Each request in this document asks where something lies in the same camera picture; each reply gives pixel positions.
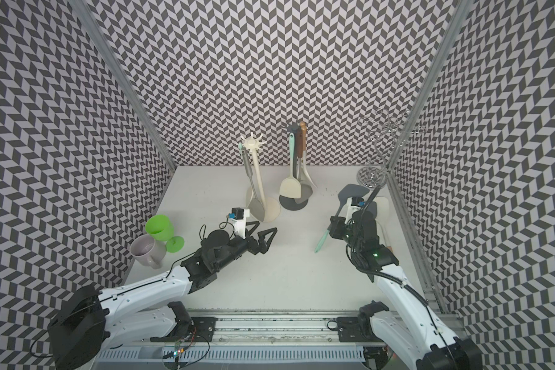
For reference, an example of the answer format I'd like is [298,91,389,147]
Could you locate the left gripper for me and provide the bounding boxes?
[213,220,278,271]

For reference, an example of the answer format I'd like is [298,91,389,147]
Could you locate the cream spatula wooden handle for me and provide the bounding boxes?
[375,197,390,245]

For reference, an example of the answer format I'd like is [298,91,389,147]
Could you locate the grey turner mint handle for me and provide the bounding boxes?
[314,183,369,253]

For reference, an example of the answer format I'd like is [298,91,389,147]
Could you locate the cream turner mint handle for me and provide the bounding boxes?
[279,133,302,199]

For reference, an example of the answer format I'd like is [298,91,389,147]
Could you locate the grey spatula mint handle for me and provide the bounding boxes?
[362,201,378,220]

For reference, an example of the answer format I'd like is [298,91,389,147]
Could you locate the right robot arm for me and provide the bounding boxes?
[329,210,483,369]

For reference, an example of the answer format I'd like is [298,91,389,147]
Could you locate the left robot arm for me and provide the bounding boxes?
[48,221,278,369]

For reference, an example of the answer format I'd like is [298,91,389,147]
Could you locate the cream utensil rack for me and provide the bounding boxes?
[241,134,281,223]

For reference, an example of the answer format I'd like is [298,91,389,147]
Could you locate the dark grey utensil rack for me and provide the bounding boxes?
[279,124,312,211]

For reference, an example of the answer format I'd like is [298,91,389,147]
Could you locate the cream slotted turner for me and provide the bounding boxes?
[238,143,265,222]

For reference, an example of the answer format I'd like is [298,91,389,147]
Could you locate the green plastic goblet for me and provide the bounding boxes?
[145,214,185,254]

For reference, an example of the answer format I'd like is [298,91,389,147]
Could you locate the grey ceramic mug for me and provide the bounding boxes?
[129,234,167,269]

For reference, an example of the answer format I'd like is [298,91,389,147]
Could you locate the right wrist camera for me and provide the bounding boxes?
[345,197,365,223]

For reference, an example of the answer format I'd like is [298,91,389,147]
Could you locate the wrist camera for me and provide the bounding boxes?
[228,208,250,239]
[345,197,365,223]

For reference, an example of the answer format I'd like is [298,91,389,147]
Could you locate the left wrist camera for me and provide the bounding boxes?
[228,208,250,239]

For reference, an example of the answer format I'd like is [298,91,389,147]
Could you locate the cream spoon brown handle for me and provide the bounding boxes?
[299,122,317,187]

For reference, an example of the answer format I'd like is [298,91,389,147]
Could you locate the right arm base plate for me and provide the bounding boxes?
[335,317,383,343]

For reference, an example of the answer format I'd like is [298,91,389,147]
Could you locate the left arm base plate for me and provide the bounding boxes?
[150,317,217,343]

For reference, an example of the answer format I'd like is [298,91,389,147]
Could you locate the aluminium front rail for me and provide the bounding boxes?
[92,310,477,366]

